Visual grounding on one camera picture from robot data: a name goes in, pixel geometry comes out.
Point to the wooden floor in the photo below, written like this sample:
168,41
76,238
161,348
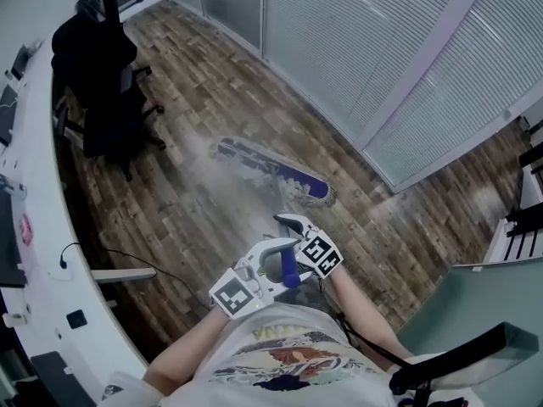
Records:
203,100

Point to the small black square device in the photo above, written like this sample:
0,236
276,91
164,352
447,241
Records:
76,319

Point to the person's right forearm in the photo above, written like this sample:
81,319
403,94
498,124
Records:
360,308

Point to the black chair armrest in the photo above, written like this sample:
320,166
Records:
462,356

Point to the black flat desk item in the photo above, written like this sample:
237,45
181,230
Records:
20,63

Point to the white shelf unit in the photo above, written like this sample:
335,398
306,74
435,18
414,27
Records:
528,193

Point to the white slatted blinds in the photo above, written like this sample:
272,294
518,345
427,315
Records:
339,49
458,113

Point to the grey desk leg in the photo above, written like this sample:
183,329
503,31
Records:
125,274

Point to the pink sticker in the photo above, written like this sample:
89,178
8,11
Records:
26,229

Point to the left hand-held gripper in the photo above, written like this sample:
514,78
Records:
233,297

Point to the black office chair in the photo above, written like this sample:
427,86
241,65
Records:
106,100

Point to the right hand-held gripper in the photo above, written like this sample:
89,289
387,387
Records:
321,253

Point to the small white device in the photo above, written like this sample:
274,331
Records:
15,318

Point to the mop with blue grip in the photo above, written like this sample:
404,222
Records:
250,159

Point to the person's left forearm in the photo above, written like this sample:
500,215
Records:
186,350

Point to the green glass table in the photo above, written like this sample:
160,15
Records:
479,303

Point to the white curved desk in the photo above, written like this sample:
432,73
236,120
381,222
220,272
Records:
51,176

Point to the person's white printed shirt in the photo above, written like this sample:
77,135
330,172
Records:
280,354

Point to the black mouse pad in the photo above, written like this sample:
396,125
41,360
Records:
59,380

